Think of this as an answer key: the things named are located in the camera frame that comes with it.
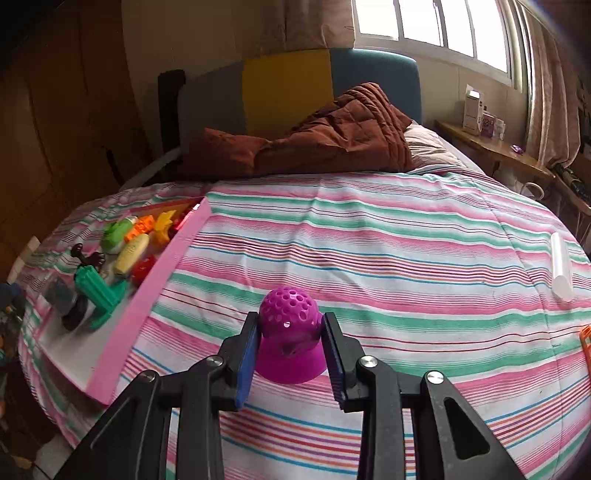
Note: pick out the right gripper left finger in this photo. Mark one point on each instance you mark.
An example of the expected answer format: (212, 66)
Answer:
(246, 352)

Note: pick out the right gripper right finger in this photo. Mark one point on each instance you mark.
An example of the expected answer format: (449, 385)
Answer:
(341, 356)

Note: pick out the magenta perforated cup toy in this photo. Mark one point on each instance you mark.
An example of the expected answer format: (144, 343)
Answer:
(290, 351)

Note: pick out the red plastic toy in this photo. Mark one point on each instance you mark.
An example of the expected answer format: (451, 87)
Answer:
(141, 270)

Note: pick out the yellow oval embossed toy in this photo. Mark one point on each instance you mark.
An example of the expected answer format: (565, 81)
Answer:
(130, 255)

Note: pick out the teal green spool toy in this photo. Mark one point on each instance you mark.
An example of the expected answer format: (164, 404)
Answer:
(105, 298)

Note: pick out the clear jar with black lid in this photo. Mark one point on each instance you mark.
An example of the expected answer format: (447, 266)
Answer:
(70, 306)

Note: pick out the dark brown hair claw clip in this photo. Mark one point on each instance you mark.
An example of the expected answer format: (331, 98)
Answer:
(96, 259)

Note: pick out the striped bed cover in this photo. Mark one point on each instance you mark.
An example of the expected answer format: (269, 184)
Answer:
(442, 268)

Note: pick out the orange yellow plastic toy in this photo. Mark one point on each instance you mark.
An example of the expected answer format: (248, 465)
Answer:
(159, 237)

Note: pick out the pink-rimmed white tray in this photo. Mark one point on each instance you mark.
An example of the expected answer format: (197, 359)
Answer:
(92, 361)

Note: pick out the orange building block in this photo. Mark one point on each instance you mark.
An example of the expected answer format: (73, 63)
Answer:
(142, 225)

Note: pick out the green round toy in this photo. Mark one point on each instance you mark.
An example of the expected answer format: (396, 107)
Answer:
(112, 240)

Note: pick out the pale pillow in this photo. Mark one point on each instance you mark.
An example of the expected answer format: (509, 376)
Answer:
(428, 148)

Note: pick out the rust brown quilted blanket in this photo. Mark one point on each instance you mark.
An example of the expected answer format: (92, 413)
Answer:
(360, 130)

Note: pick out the white plastic tube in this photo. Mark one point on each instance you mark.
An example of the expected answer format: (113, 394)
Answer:
(562, 284)

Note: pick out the wooden bedside table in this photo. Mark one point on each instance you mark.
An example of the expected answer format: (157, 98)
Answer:
(498, 153)

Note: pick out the grey yellow blue headboard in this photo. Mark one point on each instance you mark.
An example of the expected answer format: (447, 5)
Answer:
(266, 96)

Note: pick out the purple box on table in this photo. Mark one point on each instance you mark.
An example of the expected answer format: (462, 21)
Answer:
(487, 125)

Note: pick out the white box on table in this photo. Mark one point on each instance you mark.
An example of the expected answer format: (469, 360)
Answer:
(473, 111)

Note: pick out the beige curtain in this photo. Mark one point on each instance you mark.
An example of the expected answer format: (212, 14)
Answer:
(553, 135)

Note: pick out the window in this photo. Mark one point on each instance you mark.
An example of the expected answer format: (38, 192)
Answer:
(482, 36)

